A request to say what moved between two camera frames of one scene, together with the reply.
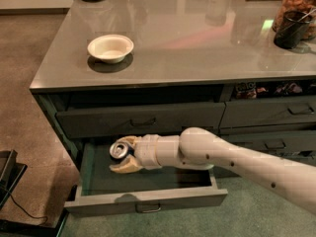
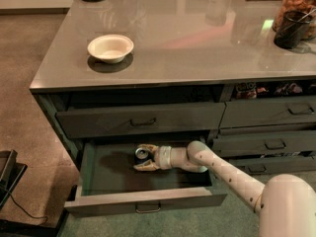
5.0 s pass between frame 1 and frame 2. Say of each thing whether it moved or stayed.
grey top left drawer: stayed
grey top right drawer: stayed
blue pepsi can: moved
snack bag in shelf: stayed
